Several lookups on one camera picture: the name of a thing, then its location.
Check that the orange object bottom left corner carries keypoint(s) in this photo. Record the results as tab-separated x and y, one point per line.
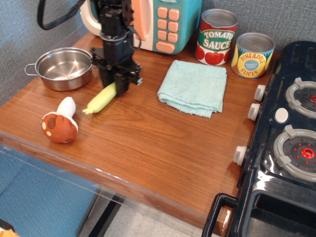
7	230

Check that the white stove knob middle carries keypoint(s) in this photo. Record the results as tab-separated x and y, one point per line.
253	111

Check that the stainless steel pot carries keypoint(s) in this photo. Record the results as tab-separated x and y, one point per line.
63	69

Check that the white stove knob top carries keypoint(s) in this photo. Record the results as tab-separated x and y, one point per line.
259	93

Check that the brown plush mushroom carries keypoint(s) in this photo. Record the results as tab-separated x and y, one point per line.
59	126

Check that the black toy stove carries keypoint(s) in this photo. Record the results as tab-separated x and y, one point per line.
277	184

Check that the white stove knob bottom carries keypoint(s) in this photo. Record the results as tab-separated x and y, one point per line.
239	155

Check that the pineapple slices can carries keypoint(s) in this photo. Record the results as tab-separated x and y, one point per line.
252	55

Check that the white stove knob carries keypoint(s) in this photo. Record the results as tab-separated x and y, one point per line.
239	155
253	111
259	93

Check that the light blue folded cloth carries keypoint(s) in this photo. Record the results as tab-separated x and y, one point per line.
195	89

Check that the toy microwave teal and cream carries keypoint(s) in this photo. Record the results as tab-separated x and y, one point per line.
163	26

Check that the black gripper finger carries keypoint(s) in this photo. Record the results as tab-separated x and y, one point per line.
107	76
122	84

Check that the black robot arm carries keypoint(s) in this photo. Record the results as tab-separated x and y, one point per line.
115	17

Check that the tomato sauce can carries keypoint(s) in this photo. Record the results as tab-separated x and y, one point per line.
216	33

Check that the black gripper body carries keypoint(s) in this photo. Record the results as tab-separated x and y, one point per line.
117	54

